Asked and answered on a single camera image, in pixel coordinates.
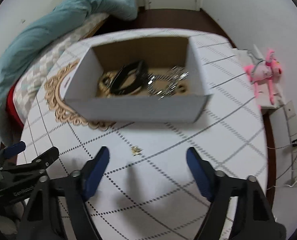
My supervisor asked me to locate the silver link bracelet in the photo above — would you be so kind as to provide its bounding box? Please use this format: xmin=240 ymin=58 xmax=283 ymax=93
xmin=147 ymin=65 xmax=190 ymax=99

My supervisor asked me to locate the teal blue duvet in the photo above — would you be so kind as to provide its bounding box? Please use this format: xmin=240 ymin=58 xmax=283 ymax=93
xmin=0 ymin=0 xmax=138 ymax=146

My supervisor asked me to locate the red bed sheet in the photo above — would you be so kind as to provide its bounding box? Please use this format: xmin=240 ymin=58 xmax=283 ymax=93
xmin=5 ymin=84 xmax=24 ymax=130

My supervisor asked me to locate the white cardboard box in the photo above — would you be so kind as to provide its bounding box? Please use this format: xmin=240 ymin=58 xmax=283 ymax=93
xmin=60 ymin=36 xmax=212 ymax=124

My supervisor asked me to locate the gold star earring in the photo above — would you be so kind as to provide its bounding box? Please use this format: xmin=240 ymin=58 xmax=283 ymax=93
xmin=131 ymin=146 xmax=142 ymax=156

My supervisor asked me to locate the white diamond pattern tablecloth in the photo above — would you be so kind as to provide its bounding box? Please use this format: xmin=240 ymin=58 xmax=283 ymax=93
xmin=17 ymin=28 xmax=267 ymax=239

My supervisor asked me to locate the black band bracelet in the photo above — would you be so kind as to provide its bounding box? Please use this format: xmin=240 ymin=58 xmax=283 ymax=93
xmin=109 ymin=59 xmax=150 ymax=96

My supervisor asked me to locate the pink panther plush toy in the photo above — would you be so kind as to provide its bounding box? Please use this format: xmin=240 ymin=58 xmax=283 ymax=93
xmin=243 ymin=49 xmax=282 ymax=105

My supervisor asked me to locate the wooden bead bracelet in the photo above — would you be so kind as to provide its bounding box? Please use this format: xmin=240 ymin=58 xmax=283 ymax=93
xmin=96 ymin=70 xmax=144 ymax=99

